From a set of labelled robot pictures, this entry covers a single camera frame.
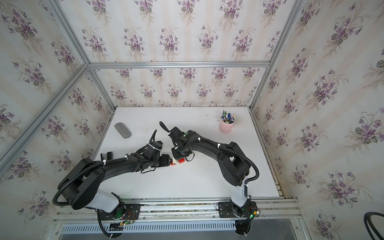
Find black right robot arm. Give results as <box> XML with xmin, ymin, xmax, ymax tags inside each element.
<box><xmin>159</xmin><ymin>121</ymin><xmax>260</xmax><ymax>214</ymax></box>

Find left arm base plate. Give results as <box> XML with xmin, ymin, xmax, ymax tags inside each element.
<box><xmin>98</xmin><ymin>204</ymin><xmax>142</xmax><ymax>221</ymax></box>

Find black chair edge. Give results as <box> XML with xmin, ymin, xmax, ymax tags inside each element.
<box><xmin>364</xmin><ymin>212</ymin><xmax>384</xmax><ymax>240</ymax></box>

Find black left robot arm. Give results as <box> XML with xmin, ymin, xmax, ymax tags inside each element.
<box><xmin>52</xmin><ymin>131</ymin><xmax>172</xmax><ymax>213</ymax></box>

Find aluminium mounting rail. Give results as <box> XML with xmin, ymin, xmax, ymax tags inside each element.
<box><xmin>52</xmin><ymin>197</ymin><xmax>302</xmax><ymax>224</ymax></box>

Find pink pen cup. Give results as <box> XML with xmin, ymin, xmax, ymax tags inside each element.
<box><xmin>219</xmin><ymin>121</ymin><xmax>234</xmax><ymax>134</ymax></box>

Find grey whiteboard eraser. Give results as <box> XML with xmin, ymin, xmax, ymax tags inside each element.
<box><xmin>114</xmin><ymin>122</ymin><xmax>132</xmax><ymax>139</ymax></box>

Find coloured pens in cup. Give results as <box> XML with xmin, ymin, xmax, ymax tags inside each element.
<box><xmin>221</xmin><ymin>110</ymin><xmax>235</xmax><ymax>124</ymax></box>

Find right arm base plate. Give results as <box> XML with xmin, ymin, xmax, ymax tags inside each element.
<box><xmin>217</xmin><ymin>199</ymin><xmax>260</xmax><ymax>219</ymax></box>

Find white slotted cable duct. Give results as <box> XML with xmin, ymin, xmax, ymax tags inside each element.
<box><xmin>61</xmin><ymin>221</ymin><xmax>236</xmax><ymax>235</ymax></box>

